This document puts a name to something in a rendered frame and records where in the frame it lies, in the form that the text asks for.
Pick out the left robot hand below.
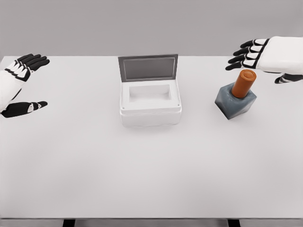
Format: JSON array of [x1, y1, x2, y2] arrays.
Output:
[[0, 53, 51, 119]]

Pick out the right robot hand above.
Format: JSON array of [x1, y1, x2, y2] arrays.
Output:
[[225, 36, 303, 84]]

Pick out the grey bottle with orange cap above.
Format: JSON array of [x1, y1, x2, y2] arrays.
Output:
[[214, 69, 258, 121]]

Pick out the white box with grey lid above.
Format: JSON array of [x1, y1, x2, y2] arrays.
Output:
[[117, 54, 182, 128]]

